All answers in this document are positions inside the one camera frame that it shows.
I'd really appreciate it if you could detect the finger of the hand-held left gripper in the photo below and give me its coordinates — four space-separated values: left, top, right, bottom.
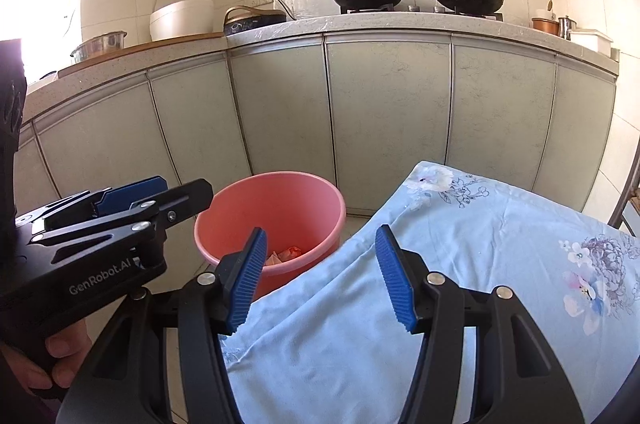
42 175 169 225
30 178 214 255

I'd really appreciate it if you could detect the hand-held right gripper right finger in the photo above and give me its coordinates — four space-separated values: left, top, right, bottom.
375 224 586 424

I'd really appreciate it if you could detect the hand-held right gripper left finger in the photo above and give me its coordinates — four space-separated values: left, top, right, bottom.
55 226 268 424

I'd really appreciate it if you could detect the orange and white plastic bag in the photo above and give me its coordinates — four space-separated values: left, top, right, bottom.
265 246 303 265

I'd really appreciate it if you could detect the pink plastic bucket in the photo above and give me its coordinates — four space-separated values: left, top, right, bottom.
194 171 347 300

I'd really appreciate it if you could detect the person's left hand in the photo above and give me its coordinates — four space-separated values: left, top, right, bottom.
0 316 94 405

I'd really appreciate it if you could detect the light blue floral cloth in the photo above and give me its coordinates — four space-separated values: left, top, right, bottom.
220 160 640 424

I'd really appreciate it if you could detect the steel basin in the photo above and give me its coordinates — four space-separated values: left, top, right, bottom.
70 30 128 61

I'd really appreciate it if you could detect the grey kitchen cabinet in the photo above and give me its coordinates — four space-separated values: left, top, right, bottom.
0 11 621 255

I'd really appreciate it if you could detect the white rice cooker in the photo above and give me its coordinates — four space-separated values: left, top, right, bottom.
150 0 215 42

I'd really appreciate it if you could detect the dark electric cooker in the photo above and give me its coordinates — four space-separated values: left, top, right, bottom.
223 5 288 36

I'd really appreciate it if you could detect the metal shelf rack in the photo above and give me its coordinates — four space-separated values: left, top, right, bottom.
607 139 640 235

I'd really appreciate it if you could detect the gas stove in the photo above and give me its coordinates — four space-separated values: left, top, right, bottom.
340 3 505 22

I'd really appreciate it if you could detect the copper pot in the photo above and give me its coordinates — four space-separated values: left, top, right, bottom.
531 17 560 36

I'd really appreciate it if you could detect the white rectangular container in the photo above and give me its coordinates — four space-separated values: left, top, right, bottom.
570 29 613 57

